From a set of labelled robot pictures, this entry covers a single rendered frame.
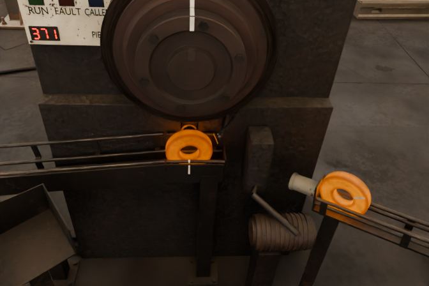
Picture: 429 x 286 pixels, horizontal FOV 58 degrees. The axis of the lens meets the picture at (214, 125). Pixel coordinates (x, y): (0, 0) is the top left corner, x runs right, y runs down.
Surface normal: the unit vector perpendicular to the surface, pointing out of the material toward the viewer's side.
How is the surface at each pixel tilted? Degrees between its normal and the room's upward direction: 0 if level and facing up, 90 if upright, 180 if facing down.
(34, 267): 5
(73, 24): 90
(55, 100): 0
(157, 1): 39
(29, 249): 5
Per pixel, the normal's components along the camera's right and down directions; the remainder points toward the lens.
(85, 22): 0.05, 0.63
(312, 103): 0.05, -0.77
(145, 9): -0.52, -0.25
